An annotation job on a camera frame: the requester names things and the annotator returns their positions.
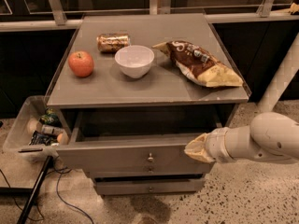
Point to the grey drawer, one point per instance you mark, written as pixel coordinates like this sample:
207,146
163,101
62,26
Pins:
111,186
191,168
97,147

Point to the gold soda can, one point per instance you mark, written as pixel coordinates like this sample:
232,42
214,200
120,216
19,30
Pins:
112,42

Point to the grey bottom drawer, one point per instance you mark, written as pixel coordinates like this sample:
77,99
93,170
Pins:
111,186

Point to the blue snack packet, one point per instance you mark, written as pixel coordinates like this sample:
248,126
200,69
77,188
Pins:
42,139

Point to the red apple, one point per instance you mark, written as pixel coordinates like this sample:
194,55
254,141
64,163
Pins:
81,63

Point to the grey top drawer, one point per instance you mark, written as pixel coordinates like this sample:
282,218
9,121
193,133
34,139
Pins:
97,147

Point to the grey middle drawer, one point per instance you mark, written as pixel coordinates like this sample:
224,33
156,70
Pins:
191,168

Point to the white angled pole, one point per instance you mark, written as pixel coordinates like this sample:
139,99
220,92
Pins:
282,78

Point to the clear plastic bin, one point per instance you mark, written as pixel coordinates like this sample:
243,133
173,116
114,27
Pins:
18,138

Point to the brown yellow chip bag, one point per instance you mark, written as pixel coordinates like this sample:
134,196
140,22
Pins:
199,65

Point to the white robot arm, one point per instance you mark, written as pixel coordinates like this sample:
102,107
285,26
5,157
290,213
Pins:
270,137

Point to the white bottle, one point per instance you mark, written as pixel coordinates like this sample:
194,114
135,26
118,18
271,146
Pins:
33,125

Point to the white bowl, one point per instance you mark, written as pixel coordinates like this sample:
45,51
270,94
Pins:
134,61

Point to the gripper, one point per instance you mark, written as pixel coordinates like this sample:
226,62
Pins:
215,146

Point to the black pole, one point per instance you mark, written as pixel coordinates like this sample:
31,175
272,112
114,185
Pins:
35,190

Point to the metal railing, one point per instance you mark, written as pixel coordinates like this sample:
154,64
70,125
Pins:
43,15

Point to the grey drawer cabinet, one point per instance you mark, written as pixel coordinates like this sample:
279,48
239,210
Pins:
108,96

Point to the green snack bag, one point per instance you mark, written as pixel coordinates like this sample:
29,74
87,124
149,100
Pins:
50,118

